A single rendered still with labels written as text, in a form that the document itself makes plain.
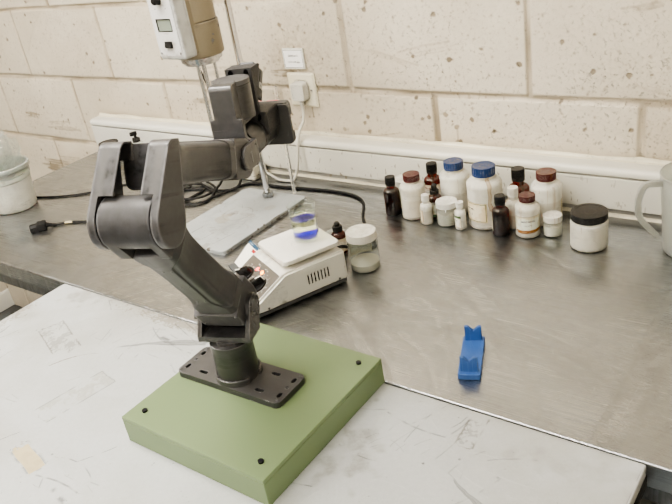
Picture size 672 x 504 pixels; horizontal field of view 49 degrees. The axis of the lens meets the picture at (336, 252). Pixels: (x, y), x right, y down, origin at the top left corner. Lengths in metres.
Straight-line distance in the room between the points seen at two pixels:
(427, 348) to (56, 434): 0.59
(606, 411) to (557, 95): 0.72
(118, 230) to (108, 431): 0.44
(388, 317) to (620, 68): 0.64
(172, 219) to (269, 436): 0.34
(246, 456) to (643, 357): 0.59
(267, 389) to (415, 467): 0.24
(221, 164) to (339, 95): 0.86
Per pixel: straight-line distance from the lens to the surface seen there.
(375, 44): 1.72
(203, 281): 0.95
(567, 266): 1.39
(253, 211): 1.76
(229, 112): 1.08
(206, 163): 0.97
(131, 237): 0.84
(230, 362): 1.07
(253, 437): 1.02
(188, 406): 1.10
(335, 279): 1.38
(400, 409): 1.08
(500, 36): 1.57
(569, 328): 1.23
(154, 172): 0.84
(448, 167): 1.57
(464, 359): 1.11
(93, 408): 1.25
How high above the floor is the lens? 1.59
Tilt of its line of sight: 27 degrees down
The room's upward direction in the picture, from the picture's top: 10 degrees counter-clockwise
